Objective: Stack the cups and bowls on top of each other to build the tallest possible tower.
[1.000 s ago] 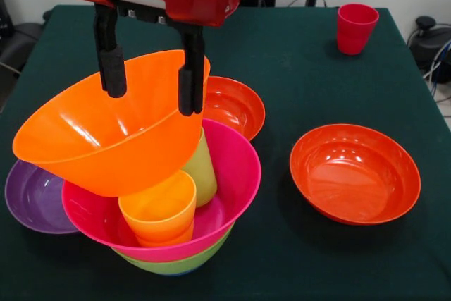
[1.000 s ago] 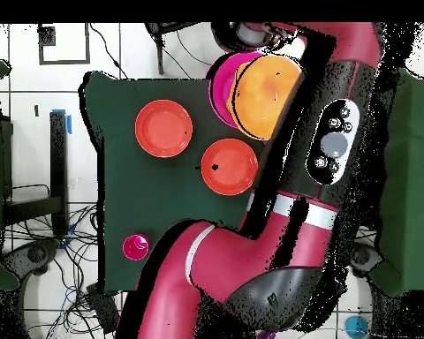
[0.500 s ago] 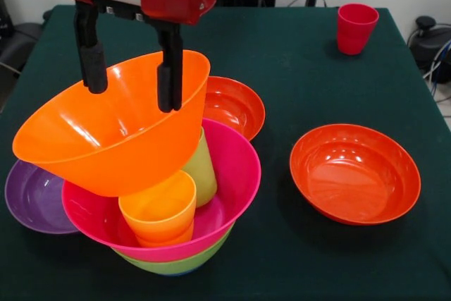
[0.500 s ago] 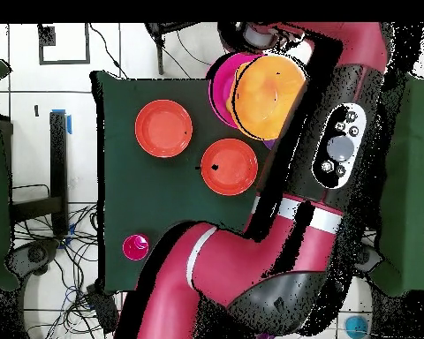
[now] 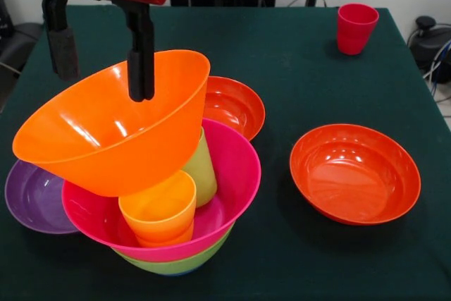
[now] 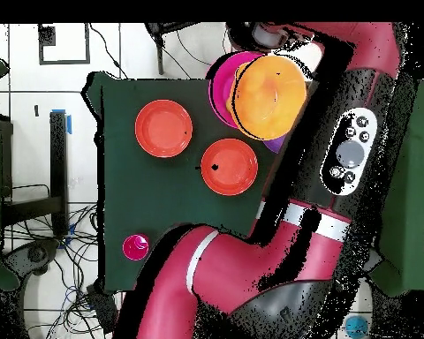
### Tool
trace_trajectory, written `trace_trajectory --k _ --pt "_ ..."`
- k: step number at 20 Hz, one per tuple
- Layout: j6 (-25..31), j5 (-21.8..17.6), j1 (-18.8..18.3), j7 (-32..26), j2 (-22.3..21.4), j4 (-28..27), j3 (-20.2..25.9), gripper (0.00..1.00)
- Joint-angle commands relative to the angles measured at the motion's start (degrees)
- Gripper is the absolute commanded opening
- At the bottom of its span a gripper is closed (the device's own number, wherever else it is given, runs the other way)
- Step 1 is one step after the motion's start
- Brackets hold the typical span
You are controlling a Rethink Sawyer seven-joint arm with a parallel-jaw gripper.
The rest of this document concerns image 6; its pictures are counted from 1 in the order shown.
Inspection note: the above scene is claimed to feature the orange plastic bowl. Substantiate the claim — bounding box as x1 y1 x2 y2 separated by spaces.
225 54 308 141

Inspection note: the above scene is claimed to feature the black cable tangle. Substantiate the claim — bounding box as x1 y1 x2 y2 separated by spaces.
1 202 125 339

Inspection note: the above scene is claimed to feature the grey tripod leg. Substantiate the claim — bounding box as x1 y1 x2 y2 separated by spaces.
155 34 166 76

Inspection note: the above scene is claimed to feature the red plastic cup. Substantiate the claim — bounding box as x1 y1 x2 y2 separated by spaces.
122 233 150 261

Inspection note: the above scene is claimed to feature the blue tape strip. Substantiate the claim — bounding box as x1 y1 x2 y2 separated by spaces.
51 109 72 135

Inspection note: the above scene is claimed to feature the pink plastic bowl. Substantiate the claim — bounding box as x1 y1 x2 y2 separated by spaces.
207 50 266 130

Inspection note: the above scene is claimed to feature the black metal stand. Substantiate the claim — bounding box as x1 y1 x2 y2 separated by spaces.
1 110 70 237

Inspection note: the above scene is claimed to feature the purple plastic bowl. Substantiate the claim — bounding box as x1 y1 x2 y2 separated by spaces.
262 135 287 155

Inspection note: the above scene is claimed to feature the blue round object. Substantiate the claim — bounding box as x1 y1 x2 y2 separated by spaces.
344 315 370 339

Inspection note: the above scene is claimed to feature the black square floor frame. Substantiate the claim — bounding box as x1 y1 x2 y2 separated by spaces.
37 23 92 66

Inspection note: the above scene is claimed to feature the red plastic bowl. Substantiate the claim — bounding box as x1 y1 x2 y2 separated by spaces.
200 138 260 198
134 99 194 159

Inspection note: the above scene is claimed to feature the black power strip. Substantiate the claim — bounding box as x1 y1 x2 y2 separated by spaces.
85 282 121 335

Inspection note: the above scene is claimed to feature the dark green tablecloth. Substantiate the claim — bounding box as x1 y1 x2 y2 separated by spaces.
80 69 321 297

